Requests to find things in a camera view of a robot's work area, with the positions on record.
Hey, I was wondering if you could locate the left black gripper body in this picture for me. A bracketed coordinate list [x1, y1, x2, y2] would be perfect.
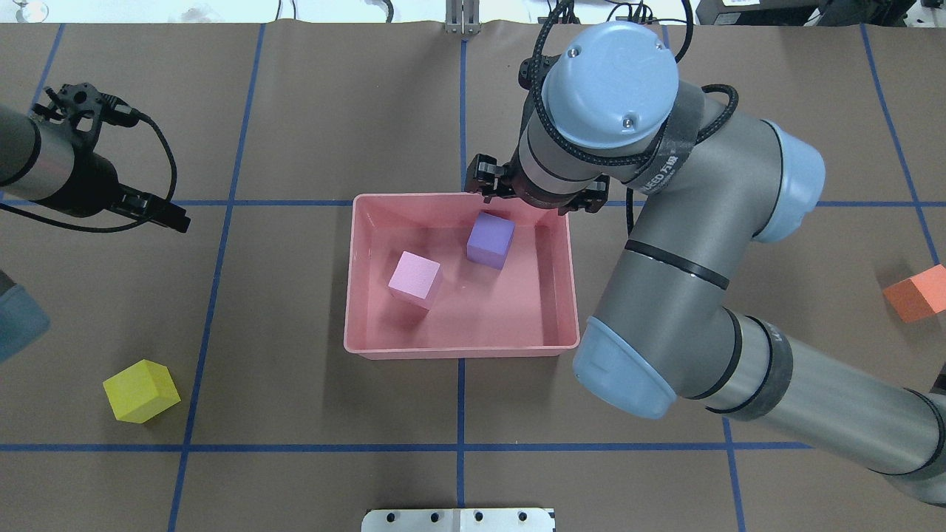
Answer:
[58, 152, 125, 218]

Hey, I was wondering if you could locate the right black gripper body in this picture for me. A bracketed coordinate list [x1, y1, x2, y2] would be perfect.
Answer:
[508, 173, 592, 215]

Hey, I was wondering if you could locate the purple foam block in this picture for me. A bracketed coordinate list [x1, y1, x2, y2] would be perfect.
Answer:
[466, 212, 516, 270]

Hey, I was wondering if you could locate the pink foam block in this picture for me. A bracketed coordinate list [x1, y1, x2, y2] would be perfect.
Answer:
[387, 251, 443, 310]

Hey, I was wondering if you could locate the yellow foam block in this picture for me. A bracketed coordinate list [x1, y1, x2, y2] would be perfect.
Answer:
[102, 360, 180, 424]

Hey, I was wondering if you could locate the orange foam block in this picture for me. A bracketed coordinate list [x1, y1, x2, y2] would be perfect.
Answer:
[882, 264, 945, 323]

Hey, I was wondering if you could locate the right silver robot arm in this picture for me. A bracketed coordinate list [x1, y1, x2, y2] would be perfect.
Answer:
[464, 15, 944, 506]

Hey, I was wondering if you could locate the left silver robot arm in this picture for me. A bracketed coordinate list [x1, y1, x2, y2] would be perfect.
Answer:
[1, 95, 191, 363]

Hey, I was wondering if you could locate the pink plastic bin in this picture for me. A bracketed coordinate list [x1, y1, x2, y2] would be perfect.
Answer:
[344, 193, 580, 360]

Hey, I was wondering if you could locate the black power box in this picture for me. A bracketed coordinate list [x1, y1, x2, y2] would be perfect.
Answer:
[695, 1, 916, 27]

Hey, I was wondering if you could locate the right black camera cable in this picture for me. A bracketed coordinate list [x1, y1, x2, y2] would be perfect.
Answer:
[528, 0, 740, 237]

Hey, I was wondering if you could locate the black camera cable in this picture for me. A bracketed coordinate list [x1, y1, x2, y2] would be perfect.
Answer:
[528, 0, 740, 237]
[0, 111, 178, 234]

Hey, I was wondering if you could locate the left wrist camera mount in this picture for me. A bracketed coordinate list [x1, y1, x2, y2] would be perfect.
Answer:
[28, 82, 143, 154]

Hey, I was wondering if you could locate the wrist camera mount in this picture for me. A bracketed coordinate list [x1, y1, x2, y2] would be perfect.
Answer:
[517, 55, 558, 91]
[28, 82, 143, 154]

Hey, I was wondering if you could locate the left black camera cable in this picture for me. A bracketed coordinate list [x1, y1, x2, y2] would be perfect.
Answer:
[0, 111, 178, 234]

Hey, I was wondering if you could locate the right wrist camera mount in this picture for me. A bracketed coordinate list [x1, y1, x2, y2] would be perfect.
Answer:
[517, 55, 558, 91]

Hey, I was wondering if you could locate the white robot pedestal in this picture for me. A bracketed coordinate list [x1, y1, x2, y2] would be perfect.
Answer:
[361, 508, 557, 531]

